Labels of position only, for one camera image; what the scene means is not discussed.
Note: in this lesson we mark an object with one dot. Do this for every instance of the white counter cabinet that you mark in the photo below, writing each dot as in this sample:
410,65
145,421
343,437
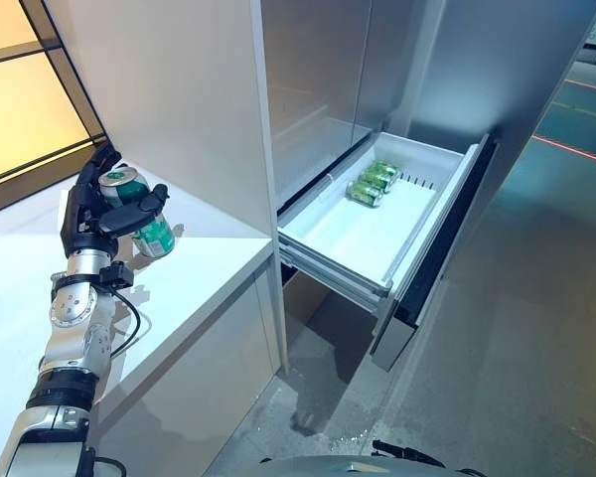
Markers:
203,258

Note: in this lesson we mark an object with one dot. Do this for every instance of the grey robot torso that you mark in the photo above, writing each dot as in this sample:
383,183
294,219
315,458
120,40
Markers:
328,464

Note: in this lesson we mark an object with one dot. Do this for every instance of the white fridge drawer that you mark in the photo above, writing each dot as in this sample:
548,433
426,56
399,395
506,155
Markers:
347,233

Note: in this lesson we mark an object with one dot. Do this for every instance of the black framed lit window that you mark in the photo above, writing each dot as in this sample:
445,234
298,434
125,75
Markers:
25,99

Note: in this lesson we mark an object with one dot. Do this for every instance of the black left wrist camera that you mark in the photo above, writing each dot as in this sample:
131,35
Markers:
116,275

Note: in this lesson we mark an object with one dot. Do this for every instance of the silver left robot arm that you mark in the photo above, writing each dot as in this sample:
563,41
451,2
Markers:
69,308

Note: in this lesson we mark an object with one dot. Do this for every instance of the tall white side panel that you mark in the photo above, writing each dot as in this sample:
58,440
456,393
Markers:
273,174

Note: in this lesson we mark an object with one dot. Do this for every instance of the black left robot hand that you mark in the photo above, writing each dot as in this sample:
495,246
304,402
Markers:
79,223

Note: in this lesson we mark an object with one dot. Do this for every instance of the green drink can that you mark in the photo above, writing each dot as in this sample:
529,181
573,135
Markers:
388,169
380,180
365,194
154,236

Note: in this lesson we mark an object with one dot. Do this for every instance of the stainless steel fridge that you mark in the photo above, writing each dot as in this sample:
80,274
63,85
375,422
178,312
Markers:
318,74

